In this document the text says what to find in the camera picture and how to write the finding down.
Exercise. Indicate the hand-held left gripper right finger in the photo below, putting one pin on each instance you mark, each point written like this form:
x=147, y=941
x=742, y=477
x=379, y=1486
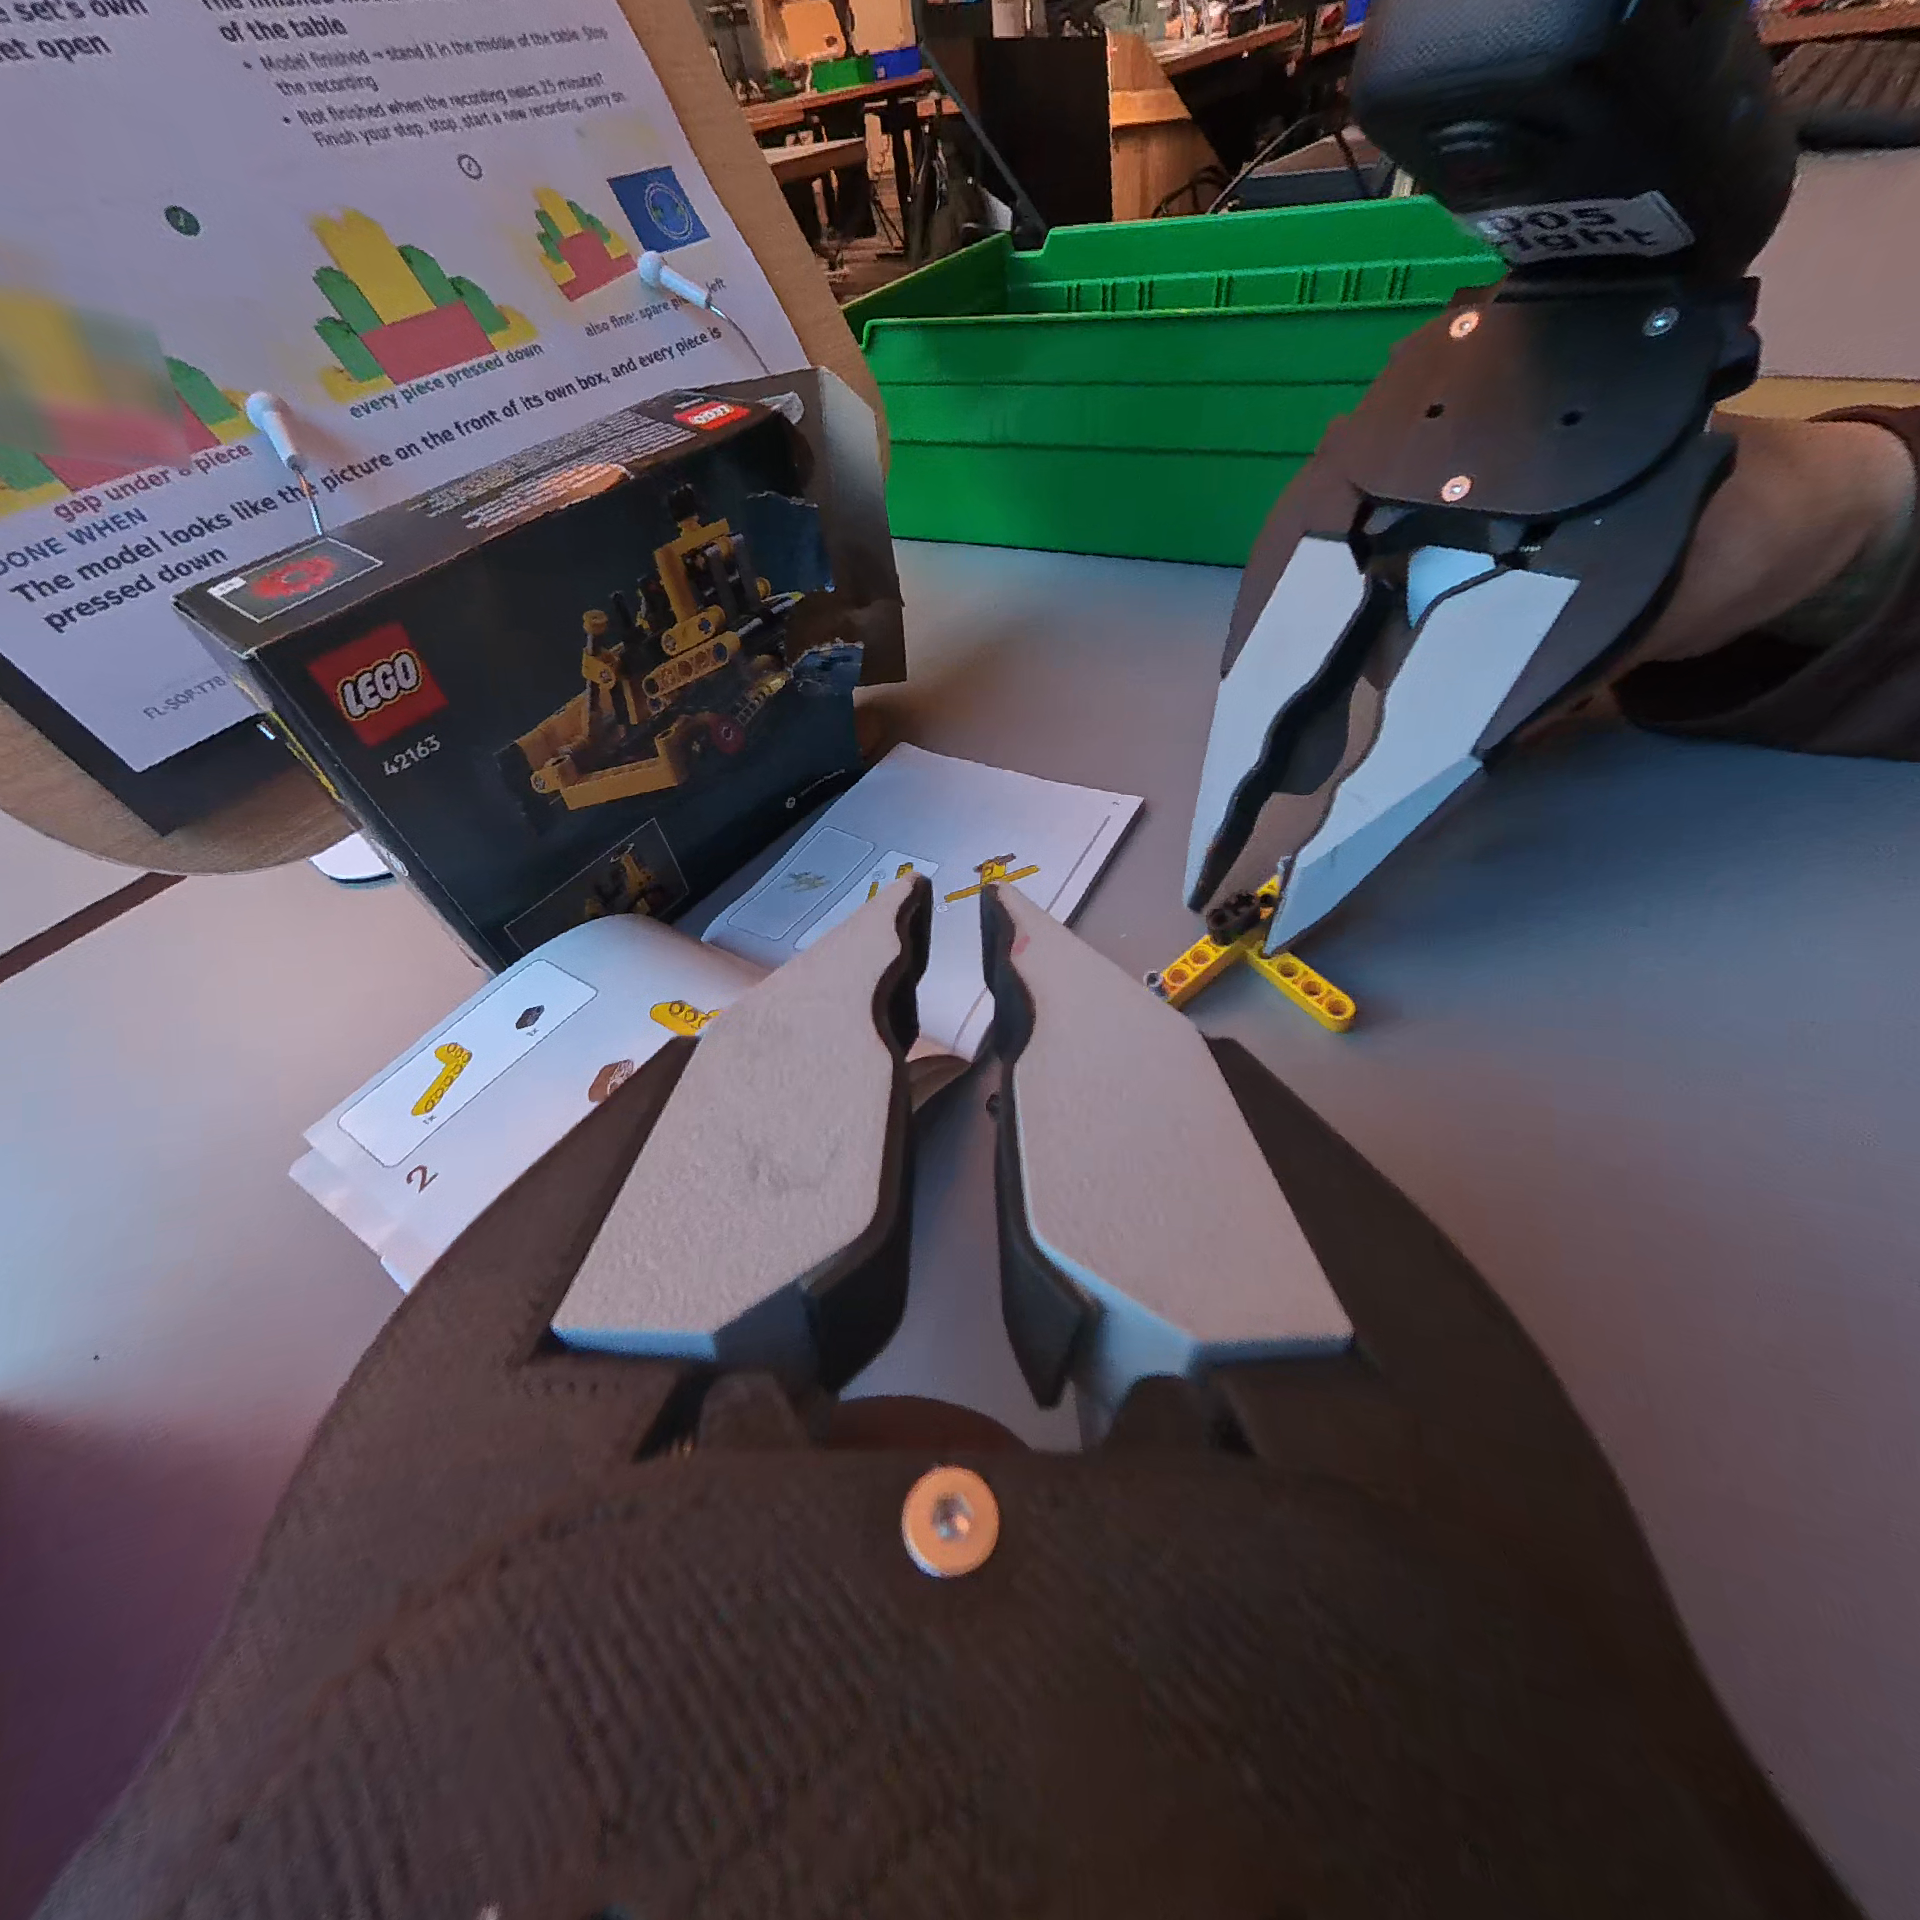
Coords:
x=1154, y=1185

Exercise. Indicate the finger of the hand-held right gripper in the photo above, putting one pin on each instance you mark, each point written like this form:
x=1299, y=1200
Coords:
x=1276, y=674
x=1455, y=690

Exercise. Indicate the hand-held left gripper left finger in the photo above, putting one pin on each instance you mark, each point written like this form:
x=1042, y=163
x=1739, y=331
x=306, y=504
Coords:
x=750, y=1155

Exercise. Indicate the black lego pin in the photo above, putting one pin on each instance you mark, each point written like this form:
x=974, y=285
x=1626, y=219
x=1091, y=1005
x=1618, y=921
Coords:
x=1238, y=912

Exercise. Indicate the yellow lego beam assembly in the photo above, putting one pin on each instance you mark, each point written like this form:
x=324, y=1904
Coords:
x=1305, y=990

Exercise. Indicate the person's right forearm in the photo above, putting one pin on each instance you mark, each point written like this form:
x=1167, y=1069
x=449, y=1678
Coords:
x=1799, y=714

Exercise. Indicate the lego instruction booklet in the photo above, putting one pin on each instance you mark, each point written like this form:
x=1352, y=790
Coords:
x=961, y=809

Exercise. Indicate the black lego set box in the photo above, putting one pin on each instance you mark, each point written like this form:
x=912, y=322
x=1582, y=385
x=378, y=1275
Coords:
x=495, y=660

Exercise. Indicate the person's right hand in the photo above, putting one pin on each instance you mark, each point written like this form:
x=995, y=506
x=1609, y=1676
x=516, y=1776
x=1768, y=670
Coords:
x=1755, y=539

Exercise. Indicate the green plastic bin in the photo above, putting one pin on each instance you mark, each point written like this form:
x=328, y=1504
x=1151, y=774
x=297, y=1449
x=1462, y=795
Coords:
x=1243, y=240
x=1079, y=450

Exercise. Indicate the wooden cabinet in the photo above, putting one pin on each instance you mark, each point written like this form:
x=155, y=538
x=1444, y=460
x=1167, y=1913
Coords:
x=1170, y=120

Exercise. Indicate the black cabinet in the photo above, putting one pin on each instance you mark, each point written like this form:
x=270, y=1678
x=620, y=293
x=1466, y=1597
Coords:
x=1042, y=120

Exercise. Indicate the wooden workbench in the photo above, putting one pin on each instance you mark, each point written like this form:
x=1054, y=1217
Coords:
x=819, y=142

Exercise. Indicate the white-headed pin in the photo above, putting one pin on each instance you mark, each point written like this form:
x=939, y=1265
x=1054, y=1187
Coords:
x=270, y=411
x=662, y=269

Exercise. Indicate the instruction poster on board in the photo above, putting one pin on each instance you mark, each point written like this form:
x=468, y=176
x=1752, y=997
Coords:
x=705, y=76

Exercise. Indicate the printed instruction sheet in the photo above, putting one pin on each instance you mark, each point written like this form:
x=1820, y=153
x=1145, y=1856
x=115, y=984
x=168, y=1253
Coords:
x=376, y=136

